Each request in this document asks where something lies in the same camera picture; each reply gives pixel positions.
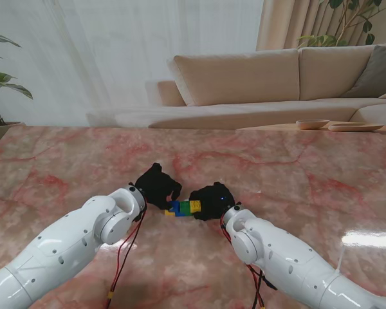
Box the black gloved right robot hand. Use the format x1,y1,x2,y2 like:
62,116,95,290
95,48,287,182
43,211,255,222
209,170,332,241
188,182,236,222

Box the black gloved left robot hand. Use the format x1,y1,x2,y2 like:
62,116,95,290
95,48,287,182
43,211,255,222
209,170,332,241
134,162,183,211

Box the wooden bowl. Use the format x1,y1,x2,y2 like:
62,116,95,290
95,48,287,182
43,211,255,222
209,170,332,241
295,118,331,130

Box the beige sofa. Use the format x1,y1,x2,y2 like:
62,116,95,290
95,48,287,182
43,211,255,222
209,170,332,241
86,44,386,130

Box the white sheer curtain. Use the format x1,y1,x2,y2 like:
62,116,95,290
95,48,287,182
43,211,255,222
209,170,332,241
0,0,265,127

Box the wooden tray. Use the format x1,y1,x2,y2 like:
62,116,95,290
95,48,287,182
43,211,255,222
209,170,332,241
327,122,384,133

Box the grey plant pot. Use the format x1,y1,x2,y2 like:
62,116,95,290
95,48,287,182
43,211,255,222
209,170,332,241
0,121,26,149

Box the broad leaf potted plant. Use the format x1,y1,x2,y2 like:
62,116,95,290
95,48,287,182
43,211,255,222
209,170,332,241
0,30,33,126

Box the beige curtain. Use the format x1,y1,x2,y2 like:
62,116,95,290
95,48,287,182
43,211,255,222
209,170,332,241
255,0,386,52

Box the grey sofa cushion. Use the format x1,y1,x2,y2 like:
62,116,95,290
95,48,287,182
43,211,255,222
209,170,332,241
342,44,386,98

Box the tall green leafy plant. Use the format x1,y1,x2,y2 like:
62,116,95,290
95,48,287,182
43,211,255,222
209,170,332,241
297,0,386,49

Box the right arm red black cables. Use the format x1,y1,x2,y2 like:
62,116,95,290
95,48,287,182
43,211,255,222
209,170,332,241
219,221,278,309

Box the arm red black cables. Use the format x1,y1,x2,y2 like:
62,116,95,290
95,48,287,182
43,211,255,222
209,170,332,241
105,205,148,309
219,221,278,309

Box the left arm red black cables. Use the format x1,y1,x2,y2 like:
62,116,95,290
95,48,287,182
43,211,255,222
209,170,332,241
105,205,148,309

